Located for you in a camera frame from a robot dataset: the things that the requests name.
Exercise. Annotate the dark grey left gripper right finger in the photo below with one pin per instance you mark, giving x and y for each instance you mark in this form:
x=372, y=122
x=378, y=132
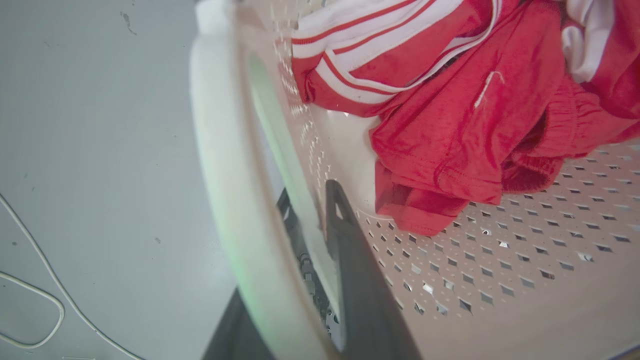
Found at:
x=367, y=300

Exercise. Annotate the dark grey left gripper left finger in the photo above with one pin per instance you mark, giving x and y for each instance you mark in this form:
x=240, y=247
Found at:
x=300, y=252

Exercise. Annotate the white perforated plastic laundry basket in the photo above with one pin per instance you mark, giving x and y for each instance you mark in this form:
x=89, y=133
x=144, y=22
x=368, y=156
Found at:
x=500, y=280

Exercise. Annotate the red garment with white stripes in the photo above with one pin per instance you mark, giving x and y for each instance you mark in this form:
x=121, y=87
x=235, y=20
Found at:
x=450, y=115

